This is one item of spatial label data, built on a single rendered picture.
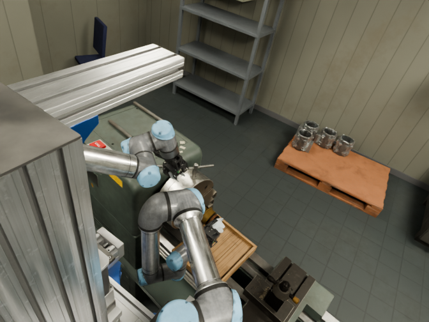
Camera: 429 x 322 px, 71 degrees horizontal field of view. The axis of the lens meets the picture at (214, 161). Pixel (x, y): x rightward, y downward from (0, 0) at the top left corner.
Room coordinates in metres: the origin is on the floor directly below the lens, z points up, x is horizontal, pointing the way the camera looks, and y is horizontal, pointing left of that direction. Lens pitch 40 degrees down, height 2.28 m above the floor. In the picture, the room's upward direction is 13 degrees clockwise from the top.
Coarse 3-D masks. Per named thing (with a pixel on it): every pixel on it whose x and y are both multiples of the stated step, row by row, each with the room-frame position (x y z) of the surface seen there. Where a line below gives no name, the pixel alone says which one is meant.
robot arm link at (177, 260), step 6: (180, 246) 0.78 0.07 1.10; (174, 252) 0.73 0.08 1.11; (180, 252) 0.73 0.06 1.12; (168, 258) 0.70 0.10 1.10; (174, 258) 0.70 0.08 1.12; (180, 258) 0.71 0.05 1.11; (186, 258) 0.73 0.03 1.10; (168, 264) 0.70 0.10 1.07; (174, 264) 0.68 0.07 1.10; (180, 264) 0.69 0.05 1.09; (186, 264) 0.73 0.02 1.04; (174, 270) 0.67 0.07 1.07
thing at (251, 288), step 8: (256, 280) 0.74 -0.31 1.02; (264, 280) 0.75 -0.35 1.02; (248, 288) 0.70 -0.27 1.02; (256, 288) 0.70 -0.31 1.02; (264, 288) 0.71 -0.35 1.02; (248, 296) 0.67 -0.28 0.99; (256, 296) 0.67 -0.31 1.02; (264, 296) 0.67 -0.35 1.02; (256, 304) 0.65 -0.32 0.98; (264, 304) 0.64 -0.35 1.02; (288, 304) 0.66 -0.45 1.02; (264, 312) 0.62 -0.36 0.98; (272, 312) 0.61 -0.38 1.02; (280, 312) 0.62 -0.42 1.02; (288, 312) 0.63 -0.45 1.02; (272, 320) 0.60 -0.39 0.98; (280, 320) 0.59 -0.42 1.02
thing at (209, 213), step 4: (208, 208) 1.01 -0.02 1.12; (212, 208) 1.04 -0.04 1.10; (204, 212) 0.98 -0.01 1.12; (208, 212) 0.99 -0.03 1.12; (212, 212) 1.00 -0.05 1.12; (204, 216) 0.97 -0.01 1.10; (208, 216) 0.97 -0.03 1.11; (212, 216) 0.98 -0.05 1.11; (216, 216) 0.99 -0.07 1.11; (204, 220) 0.96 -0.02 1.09; (208, 220) 0.96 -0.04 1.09; (204, 224) 0.96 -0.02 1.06
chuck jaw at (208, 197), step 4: (212, 188) 1.16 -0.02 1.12; (208, 192) 1.13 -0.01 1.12; (212, 192) 1.13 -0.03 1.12; (216, 192) 1.14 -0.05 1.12; (204, 196) 1.10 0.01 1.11; (208, 196) 1.10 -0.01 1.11; (212, 196) 1.11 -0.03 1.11; (204, 200) 1.07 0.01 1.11; (208, 200) 1.08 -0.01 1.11; (212, 200) 1.08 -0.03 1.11; (208, 204) 1.05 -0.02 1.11; (212, 204) 1.05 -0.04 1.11
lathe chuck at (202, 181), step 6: (186, 174) 1.10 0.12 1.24; (198, 174) 1.13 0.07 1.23; (180, 180) 1.05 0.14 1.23; (186, 180) 1.06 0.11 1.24; (192, 180) 1.07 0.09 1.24; (198, 180) 1.08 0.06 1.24; (204, 180) 1.10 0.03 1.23; (210, 180) 1.14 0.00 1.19; (174, 186) 1.02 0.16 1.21; (180, 186) 1.02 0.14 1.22; (186, 186) 1.03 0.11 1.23; (192, 186) 1.03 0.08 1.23; (198, 186) 1.06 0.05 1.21; (204, 186) 1.10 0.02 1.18; (210, 186) 1.15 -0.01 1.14; (204, 192) 1.12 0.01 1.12; (168, 222) 0.94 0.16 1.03; (174, 228) 0.95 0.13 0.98
